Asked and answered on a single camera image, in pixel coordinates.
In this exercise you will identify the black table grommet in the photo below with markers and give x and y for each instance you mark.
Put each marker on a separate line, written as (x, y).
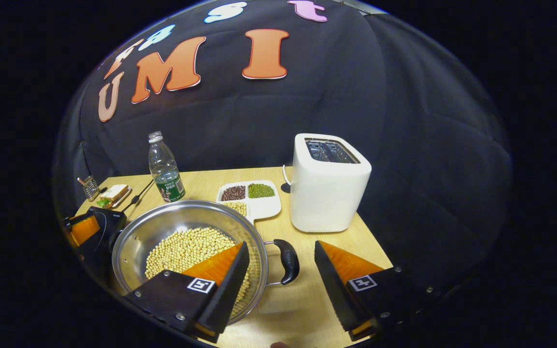
(285, 188)

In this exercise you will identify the black induction cooktop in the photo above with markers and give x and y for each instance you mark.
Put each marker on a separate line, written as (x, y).
(111, 222)

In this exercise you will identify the black backdrop cloth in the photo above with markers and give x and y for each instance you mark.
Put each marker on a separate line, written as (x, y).
(356, 96)

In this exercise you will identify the clear glass cup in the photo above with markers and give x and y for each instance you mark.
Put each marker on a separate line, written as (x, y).
(90, 189)

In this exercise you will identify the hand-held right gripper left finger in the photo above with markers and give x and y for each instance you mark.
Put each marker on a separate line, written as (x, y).
(227, 295)

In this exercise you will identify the steel pot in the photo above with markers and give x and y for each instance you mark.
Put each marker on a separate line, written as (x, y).
(133, 241)

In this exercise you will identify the sandwich with lettuce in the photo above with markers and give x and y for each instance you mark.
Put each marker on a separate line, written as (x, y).
(113, 193)

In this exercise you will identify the white toaster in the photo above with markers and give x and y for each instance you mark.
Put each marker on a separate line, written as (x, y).
(327, 193)

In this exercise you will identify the small white plate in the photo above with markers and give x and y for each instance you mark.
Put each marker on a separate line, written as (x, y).
(124, 198)

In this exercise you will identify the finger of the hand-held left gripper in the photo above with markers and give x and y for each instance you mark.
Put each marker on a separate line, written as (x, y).
(82, 229)

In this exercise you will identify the white divided bean plate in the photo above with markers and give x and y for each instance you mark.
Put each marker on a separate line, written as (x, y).
(266, 208)

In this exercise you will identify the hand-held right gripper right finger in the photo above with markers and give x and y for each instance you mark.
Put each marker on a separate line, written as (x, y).
(334, 285)

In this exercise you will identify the clear plastic water bottle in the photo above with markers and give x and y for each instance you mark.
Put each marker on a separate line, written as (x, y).
(165, 169)

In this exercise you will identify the pile of yellow soybeans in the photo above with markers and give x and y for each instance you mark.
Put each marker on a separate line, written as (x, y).
(182, 251)

